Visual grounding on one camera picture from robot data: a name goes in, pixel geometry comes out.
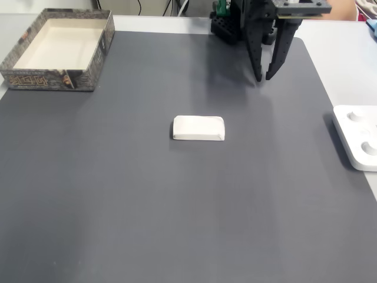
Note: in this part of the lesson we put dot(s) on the white block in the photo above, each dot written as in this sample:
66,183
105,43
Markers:
197,127

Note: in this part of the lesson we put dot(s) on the patterned cardboard box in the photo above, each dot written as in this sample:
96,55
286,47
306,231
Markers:
59,44

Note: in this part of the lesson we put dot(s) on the green clamp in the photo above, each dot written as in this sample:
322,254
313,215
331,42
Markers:
221,7

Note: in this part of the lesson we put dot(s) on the person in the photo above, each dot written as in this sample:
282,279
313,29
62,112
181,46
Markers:
343,10

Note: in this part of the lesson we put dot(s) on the blue object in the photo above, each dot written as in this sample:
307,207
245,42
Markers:
372,28

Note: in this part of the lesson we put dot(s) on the white tray with round recesses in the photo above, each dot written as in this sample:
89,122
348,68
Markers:
357,138

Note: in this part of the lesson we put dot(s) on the black furniture leg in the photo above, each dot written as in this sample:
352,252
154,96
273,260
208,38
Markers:
97,3

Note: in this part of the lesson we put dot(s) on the dark grey table mat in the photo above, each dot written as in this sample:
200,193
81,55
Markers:
176,206

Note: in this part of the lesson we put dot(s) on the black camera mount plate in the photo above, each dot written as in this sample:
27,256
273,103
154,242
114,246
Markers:
303,9

